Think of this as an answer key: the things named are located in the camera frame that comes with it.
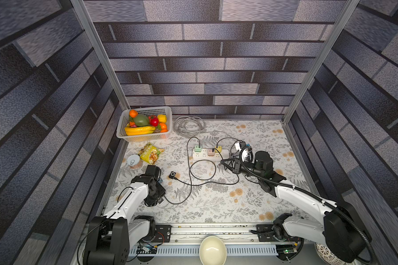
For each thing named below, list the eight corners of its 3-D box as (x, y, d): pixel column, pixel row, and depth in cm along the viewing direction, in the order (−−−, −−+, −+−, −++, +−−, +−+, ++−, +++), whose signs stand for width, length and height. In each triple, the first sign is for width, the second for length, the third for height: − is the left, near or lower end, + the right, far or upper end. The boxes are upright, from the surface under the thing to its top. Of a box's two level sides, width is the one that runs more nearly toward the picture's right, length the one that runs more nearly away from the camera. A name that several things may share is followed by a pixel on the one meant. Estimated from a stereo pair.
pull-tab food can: (128, 169, 97) (124, 165, 92) (131, 159, 101) (128, 154, 97) (141, 169, 97) (138, 165, 92) (144, 159, 101) (141, 154, 97)
